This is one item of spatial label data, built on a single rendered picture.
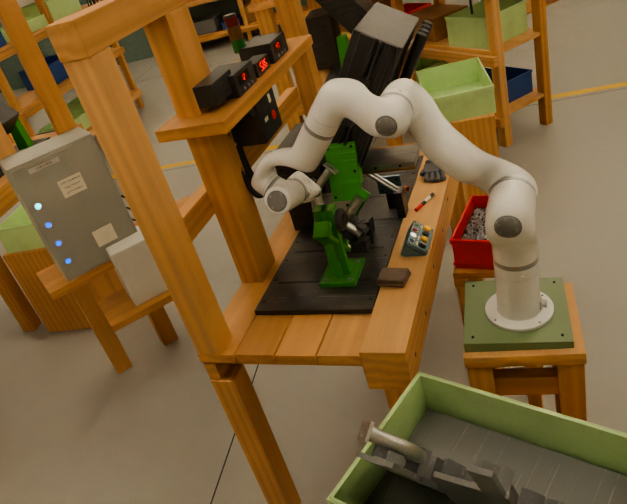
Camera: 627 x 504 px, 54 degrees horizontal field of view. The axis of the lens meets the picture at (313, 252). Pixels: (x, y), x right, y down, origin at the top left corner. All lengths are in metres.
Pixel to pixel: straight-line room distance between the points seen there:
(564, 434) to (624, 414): 1.29
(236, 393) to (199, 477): 0.88
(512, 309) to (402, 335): 0.32
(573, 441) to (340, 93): 0.98
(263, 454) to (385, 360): 0.73
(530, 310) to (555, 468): 0.48
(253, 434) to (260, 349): 0.41
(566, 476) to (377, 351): 0.60
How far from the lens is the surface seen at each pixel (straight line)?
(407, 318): 1.90
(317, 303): 2.06
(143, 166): 1.74
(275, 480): 2.46
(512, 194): 1.61
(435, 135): 1.60
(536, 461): 1.57
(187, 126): 1.96
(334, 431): 2.88
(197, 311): 1.94
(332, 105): 1.61
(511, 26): 4.95
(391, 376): 1.86
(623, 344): 3.11
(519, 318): 1.85
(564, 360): 1.82
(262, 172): 1.81
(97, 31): 1.70
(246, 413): 2.21
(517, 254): 1.71
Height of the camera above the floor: 2.08
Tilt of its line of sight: 30 degrees down
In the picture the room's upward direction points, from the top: 17 degrees counter-clockwise
